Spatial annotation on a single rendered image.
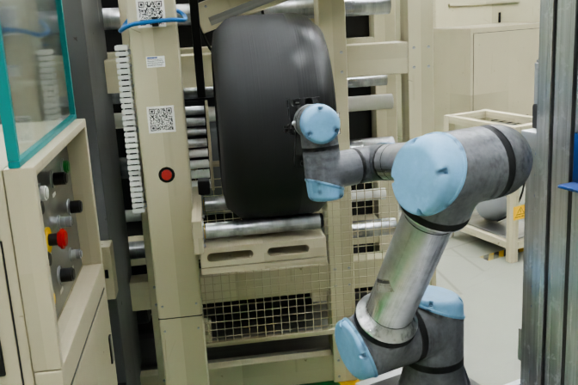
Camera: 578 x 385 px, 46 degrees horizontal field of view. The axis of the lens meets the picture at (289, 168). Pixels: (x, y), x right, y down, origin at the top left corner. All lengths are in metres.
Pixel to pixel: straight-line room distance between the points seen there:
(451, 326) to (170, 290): 0.98
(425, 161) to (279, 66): 0.85
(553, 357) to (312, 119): 0.62
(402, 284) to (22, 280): 0.64
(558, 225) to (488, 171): 0.29
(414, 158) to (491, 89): 5.45
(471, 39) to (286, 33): 4.49
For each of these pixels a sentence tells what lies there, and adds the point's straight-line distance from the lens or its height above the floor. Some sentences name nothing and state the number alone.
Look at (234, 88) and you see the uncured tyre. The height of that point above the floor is 1.31.
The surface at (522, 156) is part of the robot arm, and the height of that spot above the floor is 1.27.
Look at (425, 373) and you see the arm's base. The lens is 1.41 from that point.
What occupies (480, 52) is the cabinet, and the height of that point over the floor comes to 1.03.
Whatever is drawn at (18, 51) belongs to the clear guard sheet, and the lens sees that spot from 1.31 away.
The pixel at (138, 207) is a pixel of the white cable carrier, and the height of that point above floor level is 0.97.
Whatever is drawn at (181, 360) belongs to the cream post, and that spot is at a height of 0.48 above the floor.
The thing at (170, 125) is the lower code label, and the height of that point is 1.20.
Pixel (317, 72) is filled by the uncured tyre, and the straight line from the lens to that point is 1.79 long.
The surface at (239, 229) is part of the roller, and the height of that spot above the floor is 0.90.
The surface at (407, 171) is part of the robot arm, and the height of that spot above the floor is 1.26.
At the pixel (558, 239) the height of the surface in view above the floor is 1.08.
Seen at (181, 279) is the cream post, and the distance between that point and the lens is 2.08.
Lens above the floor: 1.50
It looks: 13 degrees down
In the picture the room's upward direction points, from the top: 3 degrees counter-clockwise
